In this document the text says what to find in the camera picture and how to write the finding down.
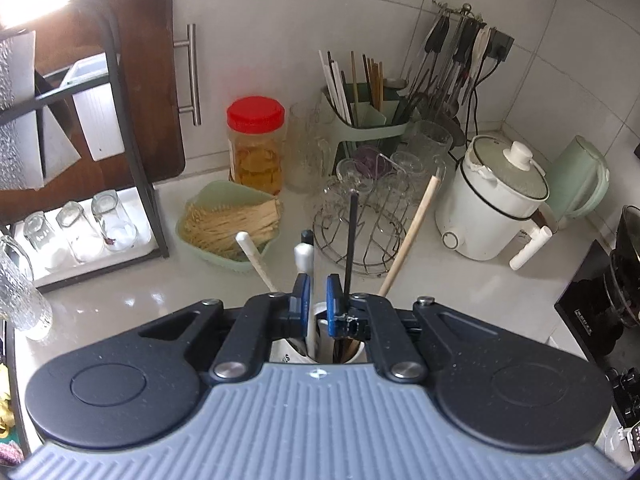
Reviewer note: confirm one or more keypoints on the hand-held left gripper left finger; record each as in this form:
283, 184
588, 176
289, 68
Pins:
302, 305

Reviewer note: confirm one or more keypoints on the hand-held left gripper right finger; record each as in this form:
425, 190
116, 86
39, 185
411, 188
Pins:
332, 305

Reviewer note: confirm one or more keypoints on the black-rimmed white spoon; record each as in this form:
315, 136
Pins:
303, 257

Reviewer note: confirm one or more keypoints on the white chopstick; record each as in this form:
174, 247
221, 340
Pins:
255, 260

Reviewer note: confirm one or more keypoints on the black chopstick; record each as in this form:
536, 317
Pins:
351, 240

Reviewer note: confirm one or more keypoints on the wooden chopstick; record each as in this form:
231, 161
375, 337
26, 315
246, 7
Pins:
410, 235

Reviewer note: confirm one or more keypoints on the bundle of dark metal utensils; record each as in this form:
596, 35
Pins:
417, 95

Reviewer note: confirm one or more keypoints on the dried noodle bundle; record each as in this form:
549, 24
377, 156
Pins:
230, 225

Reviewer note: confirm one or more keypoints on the set of cut glass cups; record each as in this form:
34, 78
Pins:
385, 185

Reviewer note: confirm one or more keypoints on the purple lid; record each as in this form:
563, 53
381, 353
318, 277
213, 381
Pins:
367, 166

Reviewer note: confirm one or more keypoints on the tall clear glass pitcher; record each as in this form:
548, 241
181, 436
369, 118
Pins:
307, 150

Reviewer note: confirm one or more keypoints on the red-lidded plastic jar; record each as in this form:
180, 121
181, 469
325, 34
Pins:
255, 150

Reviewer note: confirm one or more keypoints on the white electric cooker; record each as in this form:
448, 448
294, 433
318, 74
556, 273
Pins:
480, 225

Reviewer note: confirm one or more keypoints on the upturned drinking glasses on tray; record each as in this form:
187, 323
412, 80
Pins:
145, 240

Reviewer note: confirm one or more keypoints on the large clear glass mug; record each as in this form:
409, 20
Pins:
430, 155

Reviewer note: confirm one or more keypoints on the green utensil caddy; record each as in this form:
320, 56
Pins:
370, 125

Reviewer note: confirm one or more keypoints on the black metal dish rack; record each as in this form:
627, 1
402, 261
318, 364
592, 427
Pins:
151, 200

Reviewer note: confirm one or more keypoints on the clear drinking glass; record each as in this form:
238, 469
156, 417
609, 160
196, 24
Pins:
77, 232
115, 222
42, 242

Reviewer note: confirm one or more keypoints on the green pot lid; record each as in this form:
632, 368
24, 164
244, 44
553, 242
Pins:
500, 175

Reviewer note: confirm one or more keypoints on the bundle of mixed chopsticks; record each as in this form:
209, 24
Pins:
340, 90

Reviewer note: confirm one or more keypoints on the black induction cooktop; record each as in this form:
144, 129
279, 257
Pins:
585, 305

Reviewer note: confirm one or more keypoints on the white cutting board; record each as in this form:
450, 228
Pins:
97, 115

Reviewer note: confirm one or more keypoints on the green electric kettle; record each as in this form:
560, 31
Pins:
580, 175

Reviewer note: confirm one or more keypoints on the textured glass mug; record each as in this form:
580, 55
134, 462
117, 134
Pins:
22, 290

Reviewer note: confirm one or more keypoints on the brown wooden cutting board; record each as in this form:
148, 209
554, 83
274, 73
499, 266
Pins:
150, 60

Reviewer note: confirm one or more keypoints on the black pot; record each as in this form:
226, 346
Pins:
625, 270

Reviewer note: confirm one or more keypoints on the grey cutting board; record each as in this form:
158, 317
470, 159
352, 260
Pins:
55, 135

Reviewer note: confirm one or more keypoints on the small black object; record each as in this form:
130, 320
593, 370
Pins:
625, 395

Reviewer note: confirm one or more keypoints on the yellow cloth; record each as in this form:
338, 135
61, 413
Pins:
6, 415

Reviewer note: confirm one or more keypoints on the silver textured cloth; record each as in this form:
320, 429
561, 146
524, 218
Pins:
17, 110

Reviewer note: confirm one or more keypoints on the black wall outlet strip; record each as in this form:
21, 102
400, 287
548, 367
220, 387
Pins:
502, 45

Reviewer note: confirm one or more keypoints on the metal hook rail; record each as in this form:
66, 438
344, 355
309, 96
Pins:
465, 10

